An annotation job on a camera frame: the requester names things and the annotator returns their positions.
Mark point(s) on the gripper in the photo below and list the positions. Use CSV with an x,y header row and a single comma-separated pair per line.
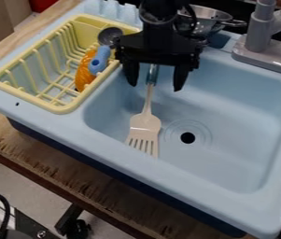
x,y
158,47

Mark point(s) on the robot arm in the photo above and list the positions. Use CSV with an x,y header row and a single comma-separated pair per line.
x,y
158,14

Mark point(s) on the beige spatula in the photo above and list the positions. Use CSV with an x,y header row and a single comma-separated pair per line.
x,y
146,123

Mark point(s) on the dish rack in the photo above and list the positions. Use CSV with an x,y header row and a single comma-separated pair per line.
x,y
47,67

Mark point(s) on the orange plate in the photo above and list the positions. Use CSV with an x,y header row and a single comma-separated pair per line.
x,y
84,73

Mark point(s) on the silver strainer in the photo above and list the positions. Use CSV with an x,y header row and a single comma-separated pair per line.
x,y
207,19

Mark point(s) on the toy sink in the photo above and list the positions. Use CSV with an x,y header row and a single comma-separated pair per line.
x,y
213,130

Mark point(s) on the tap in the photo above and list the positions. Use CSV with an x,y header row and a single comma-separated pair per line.
x,y
265,40

